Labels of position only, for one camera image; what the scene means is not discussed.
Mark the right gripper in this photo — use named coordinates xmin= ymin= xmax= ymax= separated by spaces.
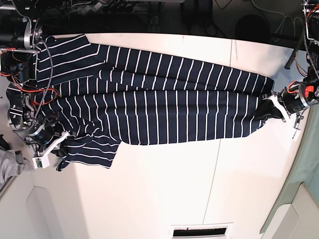
xmin=24 ymin=123 xmax=66 ymax=156

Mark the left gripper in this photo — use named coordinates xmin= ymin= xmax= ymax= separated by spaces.
xmin=254 ymin=79 xmax=319 ymax=121

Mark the navy white striped t-shirt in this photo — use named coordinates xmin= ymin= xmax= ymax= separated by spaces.
xmin=33 ymin=35 xmax=274 ymax=171

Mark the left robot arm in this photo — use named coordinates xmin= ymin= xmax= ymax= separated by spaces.
xmin=255 ymin=0 xmax=319 ymax=122

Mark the grey cloth pile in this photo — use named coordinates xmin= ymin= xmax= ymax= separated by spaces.
xmin=0 ymin=147 xmax=34 ymax=188

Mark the white slotted vent tray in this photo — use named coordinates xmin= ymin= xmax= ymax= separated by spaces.
xmin=169 ymin=223 xmax=233 ymax=239

